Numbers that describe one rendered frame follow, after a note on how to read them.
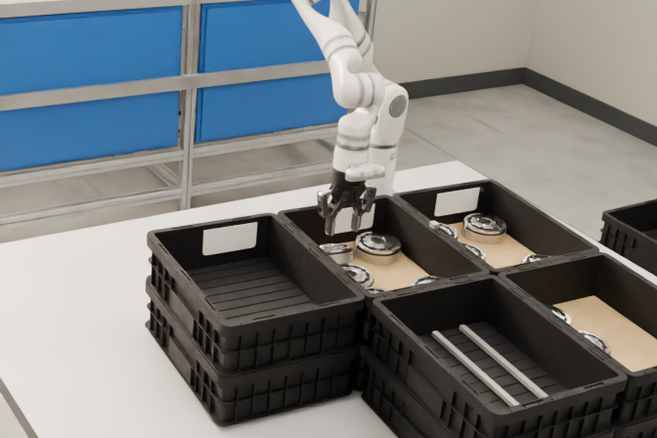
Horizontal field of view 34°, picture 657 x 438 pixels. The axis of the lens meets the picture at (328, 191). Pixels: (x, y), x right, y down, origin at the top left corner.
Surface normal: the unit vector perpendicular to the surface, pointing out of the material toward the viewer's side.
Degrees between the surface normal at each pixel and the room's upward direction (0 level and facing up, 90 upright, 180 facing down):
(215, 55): 90
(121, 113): 90
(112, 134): 90
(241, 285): 0
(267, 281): 0
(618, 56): 90
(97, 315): 0
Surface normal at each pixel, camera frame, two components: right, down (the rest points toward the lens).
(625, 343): 0.10, -0.91
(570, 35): -0.83, 0.15
